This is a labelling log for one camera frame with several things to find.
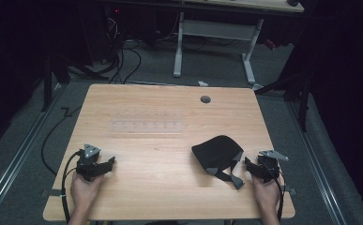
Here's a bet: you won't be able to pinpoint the clear plastic sheet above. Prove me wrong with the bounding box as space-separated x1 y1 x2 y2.
109 109 184 136

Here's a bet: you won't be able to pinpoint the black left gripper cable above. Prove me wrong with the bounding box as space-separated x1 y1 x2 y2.
60 151 82 225

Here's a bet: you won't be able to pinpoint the white-framed wooden desk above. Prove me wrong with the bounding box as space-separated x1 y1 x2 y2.
173 0 305 86

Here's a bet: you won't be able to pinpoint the person's left hand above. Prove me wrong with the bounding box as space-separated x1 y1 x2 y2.
69 170 104 218

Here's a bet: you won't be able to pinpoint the person's right hand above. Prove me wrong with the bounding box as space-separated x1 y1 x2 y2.
250 174 282 218

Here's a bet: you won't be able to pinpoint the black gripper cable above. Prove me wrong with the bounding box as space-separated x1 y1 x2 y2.
262 162 286 221
60 151 82 225

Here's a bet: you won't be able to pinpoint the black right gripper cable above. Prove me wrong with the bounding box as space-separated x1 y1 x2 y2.
262 162 286 221

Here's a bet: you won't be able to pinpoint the metal floor rail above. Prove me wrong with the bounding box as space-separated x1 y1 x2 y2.
0 83 65 225
285 100 348 225

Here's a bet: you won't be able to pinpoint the black metal stand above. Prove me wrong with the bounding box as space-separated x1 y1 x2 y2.
40 52 72 113
253 69 312 133

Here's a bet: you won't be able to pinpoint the bundle of black floor cables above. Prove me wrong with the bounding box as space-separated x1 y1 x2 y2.
66 39 143 85

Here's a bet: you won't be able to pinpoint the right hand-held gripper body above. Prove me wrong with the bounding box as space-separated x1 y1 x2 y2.
256 149 290 184

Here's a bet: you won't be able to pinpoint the dark computer tower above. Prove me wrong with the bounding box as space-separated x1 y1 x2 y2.
103 5 125 64

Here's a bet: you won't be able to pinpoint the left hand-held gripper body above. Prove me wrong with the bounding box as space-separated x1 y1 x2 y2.
75 142 102 182

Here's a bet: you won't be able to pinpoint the black floor cable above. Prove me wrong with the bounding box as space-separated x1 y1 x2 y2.
40 106 83 176

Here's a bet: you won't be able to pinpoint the red object under desk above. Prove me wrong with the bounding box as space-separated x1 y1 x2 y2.
265 38 278 51

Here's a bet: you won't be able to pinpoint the black cloth mask grey straps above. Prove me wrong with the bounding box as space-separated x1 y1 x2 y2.
190 134 246 190

